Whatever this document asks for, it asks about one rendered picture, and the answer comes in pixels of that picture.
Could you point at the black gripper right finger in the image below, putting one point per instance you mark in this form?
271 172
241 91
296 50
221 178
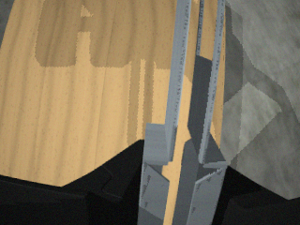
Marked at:
244 202

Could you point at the light wooden board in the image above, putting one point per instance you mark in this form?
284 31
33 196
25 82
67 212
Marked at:
79 80

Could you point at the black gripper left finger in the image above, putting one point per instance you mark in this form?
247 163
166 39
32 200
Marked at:
107 196

